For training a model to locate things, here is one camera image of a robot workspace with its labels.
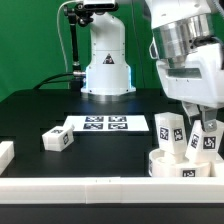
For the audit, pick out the white round stool seat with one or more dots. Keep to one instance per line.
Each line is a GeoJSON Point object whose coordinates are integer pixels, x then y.
{"type": "Point", "coordinates": [165, 164]}

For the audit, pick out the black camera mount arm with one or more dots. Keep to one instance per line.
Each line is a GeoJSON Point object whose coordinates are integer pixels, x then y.
{"type": "Point", "coordinates": [77, 15]}

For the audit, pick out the white marker sheet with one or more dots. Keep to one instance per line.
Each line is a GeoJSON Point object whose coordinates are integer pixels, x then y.
{"type": "Point", "coordinates": [107, 123]}

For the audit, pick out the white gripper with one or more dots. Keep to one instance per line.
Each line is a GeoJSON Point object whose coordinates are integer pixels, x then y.
{"type": "Point", "coordinates": [200, 82]}

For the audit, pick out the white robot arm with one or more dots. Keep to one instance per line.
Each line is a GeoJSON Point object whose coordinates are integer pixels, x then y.
{"type": "Point", "coordinates": [178, 27]}

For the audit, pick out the white U-shaped fence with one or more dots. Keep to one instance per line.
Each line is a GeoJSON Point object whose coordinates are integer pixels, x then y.
{"type": "Point", "coordinates": [104, 190]}

